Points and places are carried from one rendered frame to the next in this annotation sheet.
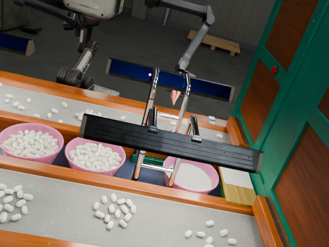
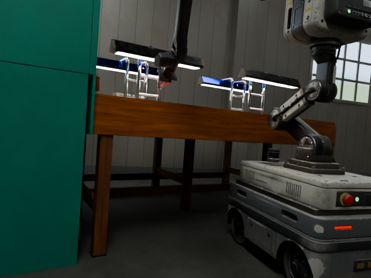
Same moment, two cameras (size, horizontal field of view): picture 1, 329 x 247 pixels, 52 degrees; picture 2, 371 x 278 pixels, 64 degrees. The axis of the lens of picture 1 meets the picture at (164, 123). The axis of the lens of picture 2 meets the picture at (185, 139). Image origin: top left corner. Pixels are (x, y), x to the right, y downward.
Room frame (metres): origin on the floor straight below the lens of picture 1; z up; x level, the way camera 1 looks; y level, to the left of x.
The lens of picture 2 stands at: (3.33, -0.52, 0.64)
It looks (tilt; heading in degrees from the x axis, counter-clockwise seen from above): 2 degrees down; 157
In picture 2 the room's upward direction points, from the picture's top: 4 degrees clockwise
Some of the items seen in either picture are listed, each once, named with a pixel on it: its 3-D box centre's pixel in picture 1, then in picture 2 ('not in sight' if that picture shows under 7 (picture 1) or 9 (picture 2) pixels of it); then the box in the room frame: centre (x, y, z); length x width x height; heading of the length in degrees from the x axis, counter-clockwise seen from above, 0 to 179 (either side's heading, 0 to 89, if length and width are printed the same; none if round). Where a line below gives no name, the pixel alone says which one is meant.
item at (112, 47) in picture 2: (171, 79); (160, 55); (1.54, 0.03, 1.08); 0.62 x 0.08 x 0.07; 98
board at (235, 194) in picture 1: (236, 180); not in sight; (1.31, -0.39, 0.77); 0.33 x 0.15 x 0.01; 8
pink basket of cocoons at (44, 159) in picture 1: (31, 148); not in sight; (1.19, 0.54, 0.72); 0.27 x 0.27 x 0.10
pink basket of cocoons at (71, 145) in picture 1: (94, 160); not in sight; (1.22, 0.26, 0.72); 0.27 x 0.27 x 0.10
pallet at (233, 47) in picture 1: (213, 42); not in sight; (6.74, -0.50, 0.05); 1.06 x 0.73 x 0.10; 86
